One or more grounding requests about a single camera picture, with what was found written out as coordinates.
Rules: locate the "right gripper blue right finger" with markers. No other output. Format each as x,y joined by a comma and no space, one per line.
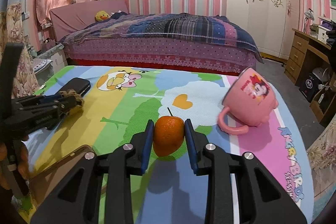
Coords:
192,152

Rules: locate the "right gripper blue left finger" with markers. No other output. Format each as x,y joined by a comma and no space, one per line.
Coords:
146,144

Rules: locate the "orange tangerine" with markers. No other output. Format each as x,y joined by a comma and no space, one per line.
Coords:
168,135

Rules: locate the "brown paper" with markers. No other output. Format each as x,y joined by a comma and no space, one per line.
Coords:
74,102

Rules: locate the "person's hand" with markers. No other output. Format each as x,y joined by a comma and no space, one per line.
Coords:
15,166

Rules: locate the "colourful cartoon bed sheet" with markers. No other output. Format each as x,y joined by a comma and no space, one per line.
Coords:
262,176

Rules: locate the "black wallet case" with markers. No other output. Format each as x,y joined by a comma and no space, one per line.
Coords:
79,85

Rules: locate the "white bedside table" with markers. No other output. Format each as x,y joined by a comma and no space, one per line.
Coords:
47,64

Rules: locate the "pink cartoon cup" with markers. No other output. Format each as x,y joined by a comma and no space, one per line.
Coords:
250,100

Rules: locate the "floral beige curtain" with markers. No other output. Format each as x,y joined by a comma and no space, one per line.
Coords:
17,75

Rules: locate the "purple bed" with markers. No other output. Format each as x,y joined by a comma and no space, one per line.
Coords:
165,53

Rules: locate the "striped blue purple quilt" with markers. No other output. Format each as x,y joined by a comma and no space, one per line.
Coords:
217,30

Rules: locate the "yellow duck plush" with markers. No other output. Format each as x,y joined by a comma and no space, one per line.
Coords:
101,15

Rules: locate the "black box under desk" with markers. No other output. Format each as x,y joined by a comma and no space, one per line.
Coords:
309,87

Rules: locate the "wooden desk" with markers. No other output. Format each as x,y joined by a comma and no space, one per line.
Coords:
307,53

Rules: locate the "desk lamp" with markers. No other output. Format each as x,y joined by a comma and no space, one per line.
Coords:
309,15

